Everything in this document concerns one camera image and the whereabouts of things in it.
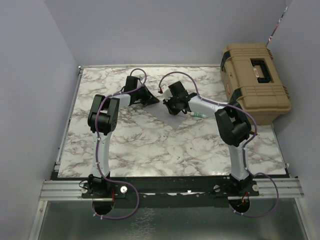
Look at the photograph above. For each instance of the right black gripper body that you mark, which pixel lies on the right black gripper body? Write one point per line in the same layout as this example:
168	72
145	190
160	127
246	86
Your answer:
173	105

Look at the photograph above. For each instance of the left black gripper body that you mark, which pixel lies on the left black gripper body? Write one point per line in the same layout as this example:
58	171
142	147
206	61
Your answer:
140	95

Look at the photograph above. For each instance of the grey envelope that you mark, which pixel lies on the grey envelope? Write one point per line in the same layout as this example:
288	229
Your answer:
160	111

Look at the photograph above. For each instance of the green white glue stick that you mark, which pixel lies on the green white glue stick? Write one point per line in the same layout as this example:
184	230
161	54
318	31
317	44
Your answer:
197	115

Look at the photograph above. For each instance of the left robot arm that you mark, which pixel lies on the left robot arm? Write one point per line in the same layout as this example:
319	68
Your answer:
102	120

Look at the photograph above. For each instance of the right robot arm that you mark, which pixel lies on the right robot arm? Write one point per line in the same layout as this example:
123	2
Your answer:
232	123

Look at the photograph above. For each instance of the tan plastic tool case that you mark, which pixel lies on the tan plastic tool case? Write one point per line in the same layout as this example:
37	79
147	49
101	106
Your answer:
250	77

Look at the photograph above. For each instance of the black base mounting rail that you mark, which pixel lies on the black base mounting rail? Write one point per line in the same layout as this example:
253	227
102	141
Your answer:
167	192

